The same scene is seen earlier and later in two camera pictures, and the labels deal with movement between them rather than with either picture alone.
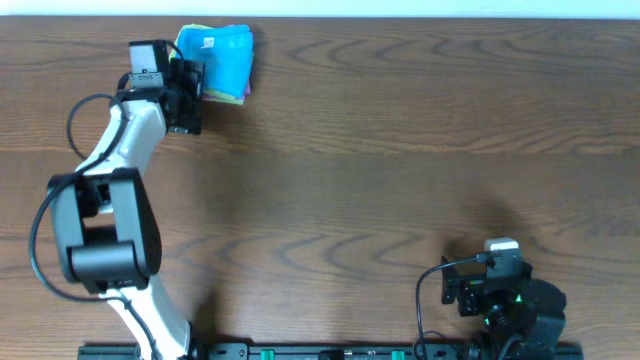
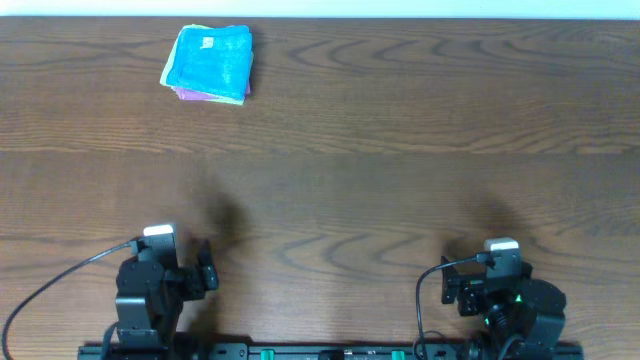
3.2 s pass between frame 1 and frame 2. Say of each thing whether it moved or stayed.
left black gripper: moved
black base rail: stayed
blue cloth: stayed
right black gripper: stayed
